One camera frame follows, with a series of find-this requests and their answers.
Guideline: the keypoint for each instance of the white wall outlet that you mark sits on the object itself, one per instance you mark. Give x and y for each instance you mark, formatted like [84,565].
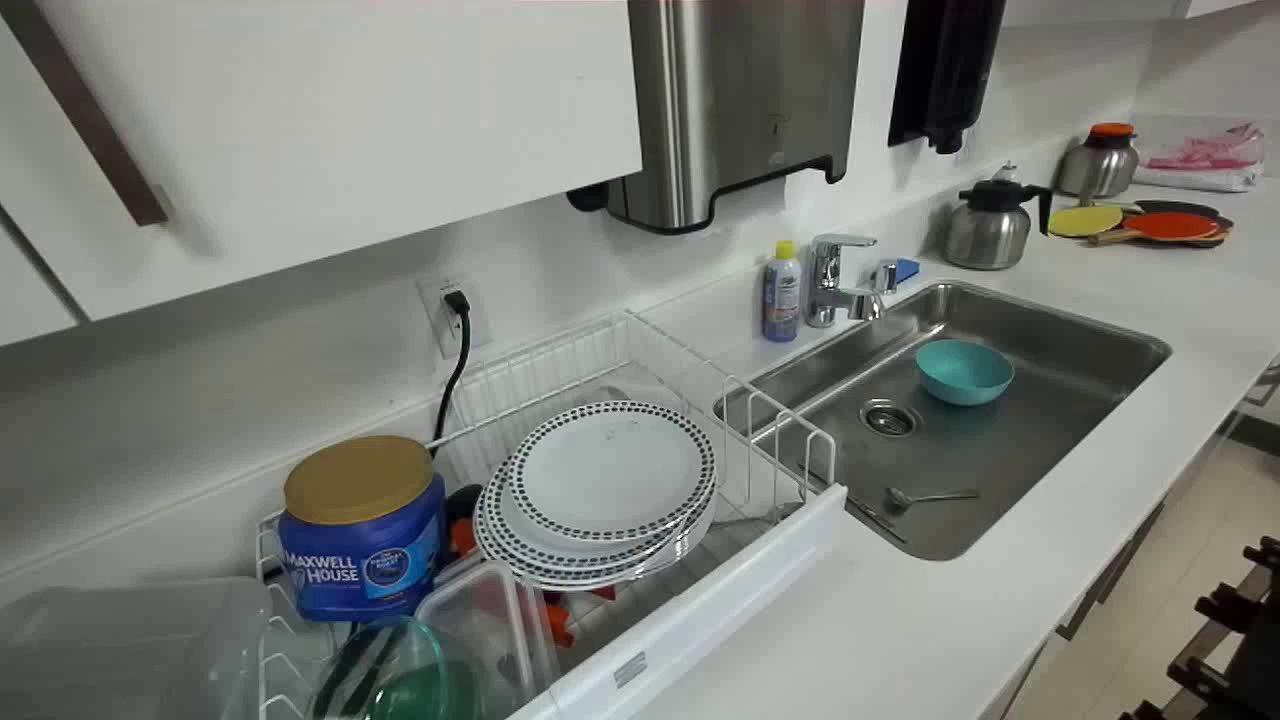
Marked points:
[434,297]

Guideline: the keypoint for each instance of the black wall dispenser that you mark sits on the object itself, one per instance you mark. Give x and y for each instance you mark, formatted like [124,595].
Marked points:
[946,65]

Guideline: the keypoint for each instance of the white plate dotted rim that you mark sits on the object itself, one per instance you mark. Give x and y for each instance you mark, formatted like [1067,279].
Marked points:
[607,472]
[513,560]

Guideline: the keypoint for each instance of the black equipment rack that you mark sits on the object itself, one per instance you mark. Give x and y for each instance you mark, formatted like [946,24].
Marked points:
[1246,641]

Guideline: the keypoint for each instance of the teal bowl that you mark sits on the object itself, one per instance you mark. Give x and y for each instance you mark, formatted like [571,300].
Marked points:
[962,372]

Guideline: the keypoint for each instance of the white drainboard tray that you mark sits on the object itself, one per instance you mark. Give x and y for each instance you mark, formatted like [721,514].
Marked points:
[692,614]

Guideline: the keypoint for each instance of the pink cloth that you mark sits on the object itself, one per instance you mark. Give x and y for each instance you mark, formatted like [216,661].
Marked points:
[1205,157]

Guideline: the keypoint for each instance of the stainless steel sink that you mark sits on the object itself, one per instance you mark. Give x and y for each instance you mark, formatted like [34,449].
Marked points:
[1067,360]

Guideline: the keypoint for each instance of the steel kettle orange lid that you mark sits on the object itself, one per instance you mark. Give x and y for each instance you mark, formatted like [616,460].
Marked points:
[1098,171]

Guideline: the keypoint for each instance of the white wall cabinet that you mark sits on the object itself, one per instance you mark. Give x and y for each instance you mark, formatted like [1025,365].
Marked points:
[335,104]

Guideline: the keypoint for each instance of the green glass bowl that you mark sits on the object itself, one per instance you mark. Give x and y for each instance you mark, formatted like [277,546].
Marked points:
[424,695]

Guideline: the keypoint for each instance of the sink drain strainer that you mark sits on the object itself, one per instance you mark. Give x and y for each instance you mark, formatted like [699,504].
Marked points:
[889,416]

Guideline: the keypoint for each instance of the chrome sink faucet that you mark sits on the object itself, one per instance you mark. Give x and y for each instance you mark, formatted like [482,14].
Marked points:
[842,264]

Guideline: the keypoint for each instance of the orange plate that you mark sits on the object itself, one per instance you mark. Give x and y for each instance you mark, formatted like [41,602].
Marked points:
[1174,227]

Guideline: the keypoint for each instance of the dish soap bottle yellow cap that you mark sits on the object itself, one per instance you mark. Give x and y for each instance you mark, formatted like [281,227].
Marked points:
[782,300]

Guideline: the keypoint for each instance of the stainless paper towel dispenser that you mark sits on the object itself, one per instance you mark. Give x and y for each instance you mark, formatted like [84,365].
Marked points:
[732,94]

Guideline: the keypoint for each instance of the clear plastic container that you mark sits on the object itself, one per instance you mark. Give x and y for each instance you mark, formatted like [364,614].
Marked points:
[122,654]

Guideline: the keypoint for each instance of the blue coffee can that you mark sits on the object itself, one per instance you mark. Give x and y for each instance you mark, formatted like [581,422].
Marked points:
[363,560]

